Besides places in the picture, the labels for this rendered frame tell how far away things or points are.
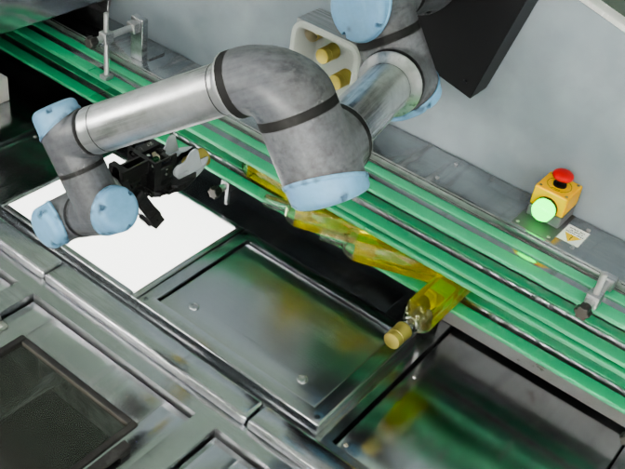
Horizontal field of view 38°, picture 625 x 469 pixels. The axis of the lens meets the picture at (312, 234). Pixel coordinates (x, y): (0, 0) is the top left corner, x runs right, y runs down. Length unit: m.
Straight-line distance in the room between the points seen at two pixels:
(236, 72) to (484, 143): 0.79
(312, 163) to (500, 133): 0.73
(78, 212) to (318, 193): 0.42
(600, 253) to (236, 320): 0.72
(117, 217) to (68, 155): 0.12
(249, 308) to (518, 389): 0.57
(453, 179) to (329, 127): 0.69
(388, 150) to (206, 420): 0.66
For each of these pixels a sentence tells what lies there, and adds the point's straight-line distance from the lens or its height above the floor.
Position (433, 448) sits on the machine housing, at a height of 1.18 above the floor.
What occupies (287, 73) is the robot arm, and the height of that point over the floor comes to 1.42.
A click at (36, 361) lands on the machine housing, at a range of 1.85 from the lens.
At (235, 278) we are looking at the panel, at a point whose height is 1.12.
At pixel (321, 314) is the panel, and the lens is 1.90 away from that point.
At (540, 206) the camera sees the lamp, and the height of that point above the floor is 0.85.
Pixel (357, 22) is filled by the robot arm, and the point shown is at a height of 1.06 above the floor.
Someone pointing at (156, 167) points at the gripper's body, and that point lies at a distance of 1.62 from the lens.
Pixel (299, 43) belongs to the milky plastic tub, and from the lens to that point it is 2.00.
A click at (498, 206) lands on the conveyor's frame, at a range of 1.83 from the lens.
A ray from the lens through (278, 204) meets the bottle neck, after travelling 1.96.
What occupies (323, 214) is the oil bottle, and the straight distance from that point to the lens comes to 1.92.
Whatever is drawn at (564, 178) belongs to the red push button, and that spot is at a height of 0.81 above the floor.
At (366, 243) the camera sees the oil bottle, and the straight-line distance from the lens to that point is 1.86.
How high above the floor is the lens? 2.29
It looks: 42 degrees down
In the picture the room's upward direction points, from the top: 125 degrees counter-clockwise
